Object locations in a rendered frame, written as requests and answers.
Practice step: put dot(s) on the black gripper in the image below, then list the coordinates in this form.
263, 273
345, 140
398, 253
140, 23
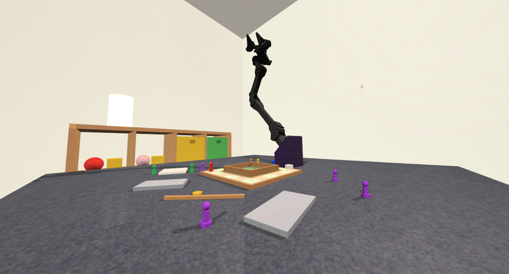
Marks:
263, 45

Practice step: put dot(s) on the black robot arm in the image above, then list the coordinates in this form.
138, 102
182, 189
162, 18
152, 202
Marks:
276, 129

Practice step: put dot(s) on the cream flat rectangular tile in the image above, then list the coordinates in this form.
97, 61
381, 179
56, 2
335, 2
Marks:
173, 171

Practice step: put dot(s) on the orange flat bar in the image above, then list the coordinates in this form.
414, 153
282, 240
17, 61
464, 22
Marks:
197, 197

